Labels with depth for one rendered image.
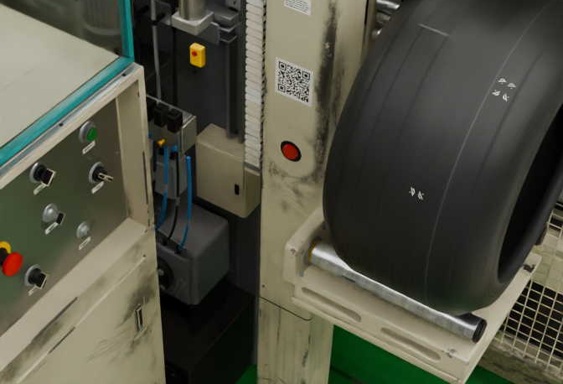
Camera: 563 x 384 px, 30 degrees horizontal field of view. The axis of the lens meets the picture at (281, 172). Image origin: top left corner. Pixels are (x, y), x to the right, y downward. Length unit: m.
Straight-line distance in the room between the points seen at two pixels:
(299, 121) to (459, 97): 0.41
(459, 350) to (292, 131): 0.48
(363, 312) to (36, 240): 0.59
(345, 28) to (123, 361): 0.83
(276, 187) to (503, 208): 0.57
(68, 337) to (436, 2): 0.87
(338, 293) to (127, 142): 0.47
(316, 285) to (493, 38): 0.62
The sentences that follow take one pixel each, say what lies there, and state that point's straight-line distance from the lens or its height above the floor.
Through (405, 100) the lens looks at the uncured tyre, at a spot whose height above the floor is 1.37.
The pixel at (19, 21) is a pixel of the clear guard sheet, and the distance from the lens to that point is 1.53.
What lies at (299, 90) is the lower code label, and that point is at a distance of 1.81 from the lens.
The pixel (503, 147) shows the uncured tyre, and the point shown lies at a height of 1.35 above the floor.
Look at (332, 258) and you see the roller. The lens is 1.92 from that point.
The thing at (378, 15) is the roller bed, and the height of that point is 1.11.
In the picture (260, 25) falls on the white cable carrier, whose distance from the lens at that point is 1.80.
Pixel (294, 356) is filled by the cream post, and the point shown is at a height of 0.48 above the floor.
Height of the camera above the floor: 2.32
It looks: 43 degrees down
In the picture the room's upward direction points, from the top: 2 degrees clockwise
